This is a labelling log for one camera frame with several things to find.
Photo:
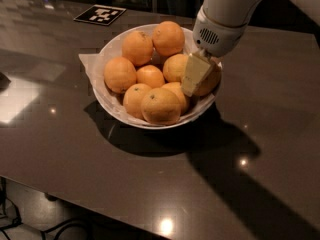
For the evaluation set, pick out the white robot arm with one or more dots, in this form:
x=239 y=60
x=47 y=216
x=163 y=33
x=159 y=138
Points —
x=220 y=8

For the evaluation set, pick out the white ceramic bowl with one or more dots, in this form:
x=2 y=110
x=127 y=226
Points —
x=103 y=60

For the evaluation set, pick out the orange at front right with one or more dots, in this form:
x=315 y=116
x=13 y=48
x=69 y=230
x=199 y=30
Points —
x=175 y=87

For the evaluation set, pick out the orange at far left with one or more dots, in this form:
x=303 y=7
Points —
x=119 y=74

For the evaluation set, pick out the orange at back top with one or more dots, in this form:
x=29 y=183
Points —
x=168 y=38

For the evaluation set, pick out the orange at right middle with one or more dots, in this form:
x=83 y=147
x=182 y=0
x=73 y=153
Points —
x=174 y=67

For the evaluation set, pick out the black white fiducial marker card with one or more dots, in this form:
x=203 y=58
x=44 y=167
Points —
x=100 y=15

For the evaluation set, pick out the large central top orange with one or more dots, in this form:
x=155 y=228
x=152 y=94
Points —
x=210 y=82

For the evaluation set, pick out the orange at back left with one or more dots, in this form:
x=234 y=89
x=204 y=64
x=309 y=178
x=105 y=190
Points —
x=137 y=47

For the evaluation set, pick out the orange at front left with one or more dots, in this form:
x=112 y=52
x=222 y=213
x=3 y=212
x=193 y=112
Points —
x=133 y=98

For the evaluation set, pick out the orange at front centre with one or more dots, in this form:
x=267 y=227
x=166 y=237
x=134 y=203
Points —
x=161 y=106

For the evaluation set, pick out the white paper liner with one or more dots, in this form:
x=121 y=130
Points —
x=91 y=65

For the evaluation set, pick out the small hidden middle orange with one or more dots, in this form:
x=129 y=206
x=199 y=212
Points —
x=150 y=75

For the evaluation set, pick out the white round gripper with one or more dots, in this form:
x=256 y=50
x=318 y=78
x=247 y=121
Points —
x=218 y=37

